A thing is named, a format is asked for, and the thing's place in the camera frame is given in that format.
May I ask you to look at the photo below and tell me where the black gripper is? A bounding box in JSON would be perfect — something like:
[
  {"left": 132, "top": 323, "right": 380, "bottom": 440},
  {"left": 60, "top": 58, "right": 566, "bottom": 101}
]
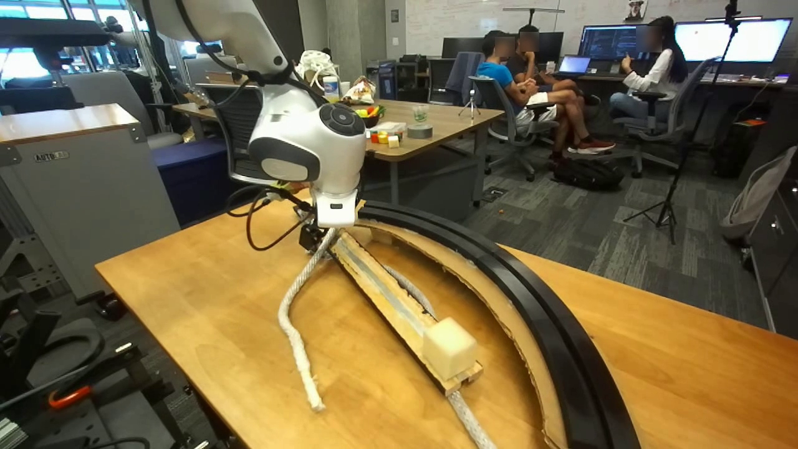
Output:
[{"left": 297, "top": 217, "right": 337, "bottom": 254}]

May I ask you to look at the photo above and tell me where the straight black board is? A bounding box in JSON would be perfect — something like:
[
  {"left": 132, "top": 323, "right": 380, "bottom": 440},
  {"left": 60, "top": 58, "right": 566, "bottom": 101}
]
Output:
[{"left": 329, "top": 227, "right": 486, "bottom": 400}]

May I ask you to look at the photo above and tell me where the curved black board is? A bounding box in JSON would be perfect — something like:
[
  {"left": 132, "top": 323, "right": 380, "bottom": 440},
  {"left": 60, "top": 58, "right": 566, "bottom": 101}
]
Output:
[{"left": 357, "top": 198, "right": 645, "bottom": 449}]

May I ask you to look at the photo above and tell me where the curved cardboard sheet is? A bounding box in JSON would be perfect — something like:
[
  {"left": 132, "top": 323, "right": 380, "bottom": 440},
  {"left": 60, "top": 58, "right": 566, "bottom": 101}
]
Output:
[{"left": 365, "top": 219, "right": 571, "bottom": 449}]

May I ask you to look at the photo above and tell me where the dark blue box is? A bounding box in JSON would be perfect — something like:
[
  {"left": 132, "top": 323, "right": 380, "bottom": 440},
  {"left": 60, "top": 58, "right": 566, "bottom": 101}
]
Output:
[{"left": 151, "top": 136, "right": 253, "bottom": 227}]

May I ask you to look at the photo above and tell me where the grey mesh office chair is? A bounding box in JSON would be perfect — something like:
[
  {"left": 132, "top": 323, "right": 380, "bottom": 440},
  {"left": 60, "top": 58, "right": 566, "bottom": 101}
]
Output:
[{"left": 198, "top": 80, "right": 261, "bottom": 188}]

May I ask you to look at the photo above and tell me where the wooden office desk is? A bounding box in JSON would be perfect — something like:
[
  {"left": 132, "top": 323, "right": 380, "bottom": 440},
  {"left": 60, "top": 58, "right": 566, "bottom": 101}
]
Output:
[{"left": 170, "top": 97, "right": 507, "bottom": 223}]

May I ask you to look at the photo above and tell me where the blue grey office chair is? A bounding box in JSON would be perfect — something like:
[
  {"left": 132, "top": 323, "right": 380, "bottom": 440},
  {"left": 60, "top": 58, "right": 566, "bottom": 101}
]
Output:
[
  {"left": 445, "top": 51, "right": 484, "bottom": 107},
  {"left": 470, "top": 73, "right": 552, "bottom": 186}
]

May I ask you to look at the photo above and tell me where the grey cabinet with wooden top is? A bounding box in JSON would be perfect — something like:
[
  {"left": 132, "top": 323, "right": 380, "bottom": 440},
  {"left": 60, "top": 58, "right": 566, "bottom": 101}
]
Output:
[{"left": 0, "top": 102, "right": 183, "bottom": 302}]

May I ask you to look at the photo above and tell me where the black switched off monitor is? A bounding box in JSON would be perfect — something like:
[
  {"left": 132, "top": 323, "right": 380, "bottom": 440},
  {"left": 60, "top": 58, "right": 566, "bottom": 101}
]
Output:
[{"left": 441, "top": 35, "right": 490, "bottom": 60}]

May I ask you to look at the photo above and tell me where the person in blue shirt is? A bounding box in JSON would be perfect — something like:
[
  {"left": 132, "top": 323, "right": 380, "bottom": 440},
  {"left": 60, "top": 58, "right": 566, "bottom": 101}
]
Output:
[{"left": 478, "top": 28, "right": 620, "bottom": 158}]

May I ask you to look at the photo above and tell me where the black backpack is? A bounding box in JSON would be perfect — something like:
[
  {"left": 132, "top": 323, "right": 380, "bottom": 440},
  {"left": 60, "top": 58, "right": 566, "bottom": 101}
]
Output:
[{"left": 552, "top": 152, "right": 631, "bottom": 193}]

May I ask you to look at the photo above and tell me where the person in dark shirt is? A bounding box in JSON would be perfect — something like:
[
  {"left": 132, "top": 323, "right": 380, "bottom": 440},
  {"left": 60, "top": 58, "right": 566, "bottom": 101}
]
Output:
[{"left": 507, "top": 22, "right": 583, "bottom": 95}]

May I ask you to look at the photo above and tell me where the small open laptop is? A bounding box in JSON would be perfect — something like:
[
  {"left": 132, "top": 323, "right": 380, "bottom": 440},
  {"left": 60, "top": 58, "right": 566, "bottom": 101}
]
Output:
[{"left": 556, "top": 52, "right": 593, "bottom": 77}]

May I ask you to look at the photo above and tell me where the monitor with blue screen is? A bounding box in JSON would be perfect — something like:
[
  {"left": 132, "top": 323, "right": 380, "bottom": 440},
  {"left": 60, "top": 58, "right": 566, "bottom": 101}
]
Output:
[{"left": 580, "top": 22, "right": 652, "bottom": 67}]

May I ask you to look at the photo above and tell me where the woman in white top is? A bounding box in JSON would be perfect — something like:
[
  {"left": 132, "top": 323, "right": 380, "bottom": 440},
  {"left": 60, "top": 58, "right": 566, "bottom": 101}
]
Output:
[{"left": 610, "top": 12, "right": 692, "bottom": 121}]

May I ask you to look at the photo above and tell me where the grey swivel office chair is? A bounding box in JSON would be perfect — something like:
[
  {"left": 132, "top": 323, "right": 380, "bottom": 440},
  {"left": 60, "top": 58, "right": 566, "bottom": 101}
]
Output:
[{"left": 631, "top": 58, "right": 718, "bottom": 181}]

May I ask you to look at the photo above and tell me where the long dark computer desk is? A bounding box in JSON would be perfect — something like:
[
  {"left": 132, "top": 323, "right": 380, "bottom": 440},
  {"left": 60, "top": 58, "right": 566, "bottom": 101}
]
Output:
[{"left": 544, "top": 71, "right": 793, "bottom": 91}]

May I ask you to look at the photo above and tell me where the grey fabric bag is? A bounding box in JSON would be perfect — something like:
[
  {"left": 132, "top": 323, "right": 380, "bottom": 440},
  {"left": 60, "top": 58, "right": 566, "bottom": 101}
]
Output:
[{"left": 718, "top": 144, "right": 798, "bottom": 245}]

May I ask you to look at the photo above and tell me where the black drawer cabinet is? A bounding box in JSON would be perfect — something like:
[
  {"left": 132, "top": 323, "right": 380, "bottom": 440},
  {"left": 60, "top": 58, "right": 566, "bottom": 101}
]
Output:
[{"left": 743, "top": 177, "right": 798, "bottom": 340}]

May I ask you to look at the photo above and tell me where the monitor with white screen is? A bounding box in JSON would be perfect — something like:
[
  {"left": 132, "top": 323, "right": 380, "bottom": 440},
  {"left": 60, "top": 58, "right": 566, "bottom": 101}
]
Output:
[{"left": 673, "top": 15, "right": 793, "bottom": 67}]

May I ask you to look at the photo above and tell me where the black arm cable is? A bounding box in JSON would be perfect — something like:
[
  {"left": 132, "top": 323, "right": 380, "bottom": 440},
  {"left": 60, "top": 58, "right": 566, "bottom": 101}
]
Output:
[{"left": 170, "top": 0, "right": 319, "bottom": 254}]

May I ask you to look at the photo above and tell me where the red handled clamp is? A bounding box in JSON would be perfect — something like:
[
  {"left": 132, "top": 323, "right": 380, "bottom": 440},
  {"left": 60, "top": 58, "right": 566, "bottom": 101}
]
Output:
[{"left": 46, "top": 383, "right": 97, "bottom": 415}]

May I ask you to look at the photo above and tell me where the black metal floor frame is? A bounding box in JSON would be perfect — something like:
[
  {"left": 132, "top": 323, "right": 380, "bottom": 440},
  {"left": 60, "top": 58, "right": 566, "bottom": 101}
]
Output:
[{"left": 0, "top": 285, "right": 222, "bottom": 449}]

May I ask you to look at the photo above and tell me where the black camera tripod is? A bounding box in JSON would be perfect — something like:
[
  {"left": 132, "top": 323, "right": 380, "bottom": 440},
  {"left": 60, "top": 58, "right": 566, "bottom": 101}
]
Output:
[{"left": 623, "top": 0, "right": 747, "bottom": 245}]

